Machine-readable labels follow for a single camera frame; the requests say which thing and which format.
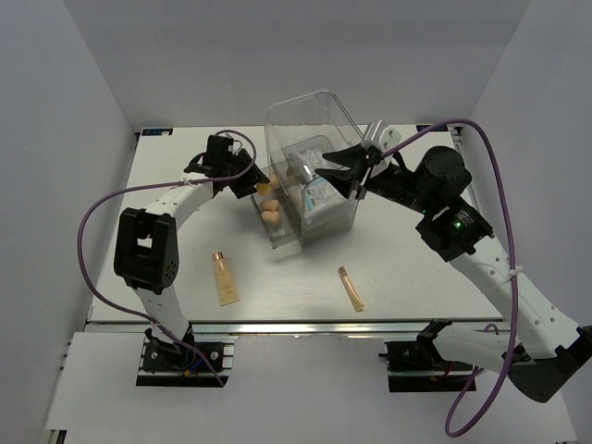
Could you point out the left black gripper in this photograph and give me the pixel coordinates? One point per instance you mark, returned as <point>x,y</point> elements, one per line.
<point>252,177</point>

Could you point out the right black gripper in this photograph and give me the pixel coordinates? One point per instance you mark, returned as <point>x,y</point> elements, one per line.
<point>349,156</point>

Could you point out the beige sponge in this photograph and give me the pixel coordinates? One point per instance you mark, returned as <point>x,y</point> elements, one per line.
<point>263,189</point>
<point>274,182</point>
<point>271,218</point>
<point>270,205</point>

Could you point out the white sachet packet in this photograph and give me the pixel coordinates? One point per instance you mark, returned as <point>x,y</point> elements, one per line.
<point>319,196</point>
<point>309,161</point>

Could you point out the clear plastic organizer box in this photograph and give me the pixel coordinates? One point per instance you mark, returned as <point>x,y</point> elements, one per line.
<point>298,132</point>

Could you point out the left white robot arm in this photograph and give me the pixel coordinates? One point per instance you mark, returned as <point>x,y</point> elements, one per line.
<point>147,246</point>

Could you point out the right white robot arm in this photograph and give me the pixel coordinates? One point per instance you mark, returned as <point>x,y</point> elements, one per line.
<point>549,346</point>

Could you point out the beige sponge inside box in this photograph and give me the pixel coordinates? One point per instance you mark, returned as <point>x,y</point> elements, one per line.
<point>274,182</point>

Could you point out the right blue table label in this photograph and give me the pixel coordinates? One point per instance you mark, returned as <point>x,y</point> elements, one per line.
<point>438,128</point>

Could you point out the blue table label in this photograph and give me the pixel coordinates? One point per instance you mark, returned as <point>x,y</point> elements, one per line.
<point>156,132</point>
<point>438,128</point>

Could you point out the left blue table label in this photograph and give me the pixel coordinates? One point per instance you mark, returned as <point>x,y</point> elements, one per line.
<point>156,132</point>

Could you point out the wide gold cream tube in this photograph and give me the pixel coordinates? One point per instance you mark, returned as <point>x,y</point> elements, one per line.
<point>225,284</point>

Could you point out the thin gold cream tube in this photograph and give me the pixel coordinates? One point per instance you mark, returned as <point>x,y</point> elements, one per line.
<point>351,291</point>

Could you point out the aluminium front rail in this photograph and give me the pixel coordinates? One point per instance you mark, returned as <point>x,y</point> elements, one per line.
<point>295,328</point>

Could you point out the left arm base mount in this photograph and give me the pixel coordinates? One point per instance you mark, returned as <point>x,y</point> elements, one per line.
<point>167,365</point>

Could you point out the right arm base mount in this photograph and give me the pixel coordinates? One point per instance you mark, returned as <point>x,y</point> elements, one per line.
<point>409,371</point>

